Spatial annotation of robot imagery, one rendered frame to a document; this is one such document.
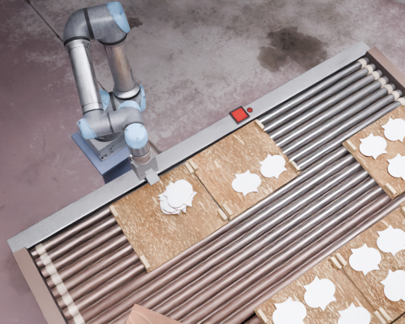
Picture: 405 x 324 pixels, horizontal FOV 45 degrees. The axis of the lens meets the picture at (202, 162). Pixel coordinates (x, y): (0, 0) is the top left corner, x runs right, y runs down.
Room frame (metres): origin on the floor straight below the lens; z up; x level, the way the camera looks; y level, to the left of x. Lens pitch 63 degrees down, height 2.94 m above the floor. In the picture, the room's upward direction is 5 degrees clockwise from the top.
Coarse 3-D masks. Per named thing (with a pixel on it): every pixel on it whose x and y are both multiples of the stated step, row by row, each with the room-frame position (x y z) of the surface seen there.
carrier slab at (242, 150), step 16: (256, 128) 1.24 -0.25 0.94; (224, 144) 1.13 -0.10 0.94; (240, 144) 1.14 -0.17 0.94; (256, 144) 1.15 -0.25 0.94; (272, 144) 1.15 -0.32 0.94; (192, 160) 1.03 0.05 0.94; (208, 160) 1.04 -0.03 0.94; (224, 160) 1.04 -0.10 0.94; (240, 160) 1.05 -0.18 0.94; (256, 160) 1.06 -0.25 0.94; (288, 160) 1.08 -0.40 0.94; (208, 176) 0.95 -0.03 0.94; (224, 176) 0.96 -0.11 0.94; (288, 176) 0.99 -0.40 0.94; (224, 192) 0.88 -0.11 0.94; (272, 192) 0.91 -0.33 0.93; (240, 208) 0.81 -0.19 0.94
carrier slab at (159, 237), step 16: (176, 176) 0.94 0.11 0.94; (192, 176) 0.95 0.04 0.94; (144, 192) 0.84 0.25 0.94; (160, 192) 0.85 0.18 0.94; (128, 208) 0.76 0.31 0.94; (144, 208) 0.77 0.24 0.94; (160, 208) 0.77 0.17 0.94; (192, 208) 0.79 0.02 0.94; (208, 208) 0.80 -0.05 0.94; (128, 224) 0.69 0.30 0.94; (144, 224) 0.69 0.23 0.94; (160, 224) 0.70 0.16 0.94; (176, 224) 0.71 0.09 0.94; (192, 224) 0.71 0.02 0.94; (208, 224) 0.72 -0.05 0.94; (224, 224) 0.73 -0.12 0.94; (144, 240) 0.62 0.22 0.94; (160, 240) 0.63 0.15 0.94; (176, 240) 0.63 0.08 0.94; (192, 240) 0.64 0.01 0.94; (160, 256) 0.56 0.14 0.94
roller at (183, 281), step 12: (348, 168) 1.07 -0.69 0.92; (360, 168) 1.08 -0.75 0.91; (336, 180) 1.00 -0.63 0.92; (312, 192) 0.93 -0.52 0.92; (324, 192) 0.94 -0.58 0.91; (300, 204) 0.86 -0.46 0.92; (276, 216) 0.80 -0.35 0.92; (288, 216) 0.81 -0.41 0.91; (264, 228) 0.73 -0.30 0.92; (240, 240) 0.67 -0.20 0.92; (252, 240) 0.68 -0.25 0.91; (228, 252) 0.61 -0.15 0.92; (204, 264) 0.55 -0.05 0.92; (216, 264) 0.56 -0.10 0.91; (192, 276) 0.49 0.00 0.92; (168, 288) 0.43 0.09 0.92; (180, 288) 0.44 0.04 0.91; (156, 300) 0.38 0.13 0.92
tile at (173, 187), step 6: (180, 180) 0.88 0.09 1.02; (174, 186) 0.85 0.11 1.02; (180, 186) 0.85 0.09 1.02; (186, 186) 0.86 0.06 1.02; (168, 192) 0.82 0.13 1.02; (174, 192) 0.82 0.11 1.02; (180, 192) 0.83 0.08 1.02; (186, 192) 0.83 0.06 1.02; (192, 192) 0.83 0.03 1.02; (168, 198) 0.79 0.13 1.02; (174, 198) 0.80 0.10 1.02; (180, 198) 0.80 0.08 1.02; (186, 198) 0.80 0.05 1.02; (168, 204) 0.77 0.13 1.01; (174, 204) 0.77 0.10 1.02; (180, 204) 0.77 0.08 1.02; (186, 204) 0.77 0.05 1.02
